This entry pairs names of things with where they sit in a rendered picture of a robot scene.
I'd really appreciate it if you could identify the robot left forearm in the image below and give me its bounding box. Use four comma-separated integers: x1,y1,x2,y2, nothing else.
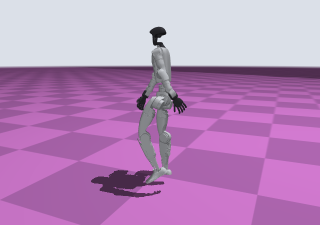
158,69,177,98

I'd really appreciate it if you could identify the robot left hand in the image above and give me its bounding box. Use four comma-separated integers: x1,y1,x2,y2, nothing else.
168,92,187,114

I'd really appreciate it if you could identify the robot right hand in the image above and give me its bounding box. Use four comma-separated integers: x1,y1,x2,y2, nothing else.
136,90,148,111

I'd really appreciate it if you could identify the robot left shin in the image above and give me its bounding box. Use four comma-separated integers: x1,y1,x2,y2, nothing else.
137,133,160,173

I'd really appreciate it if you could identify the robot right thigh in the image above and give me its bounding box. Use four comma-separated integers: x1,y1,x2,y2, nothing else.
156,100,173,143

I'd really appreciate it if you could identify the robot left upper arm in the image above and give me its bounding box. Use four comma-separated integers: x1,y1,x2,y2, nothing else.
152,48,167,79

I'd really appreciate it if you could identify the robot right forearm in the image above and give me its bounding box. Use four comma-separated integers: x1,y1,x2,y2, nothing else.
145,78,157,97

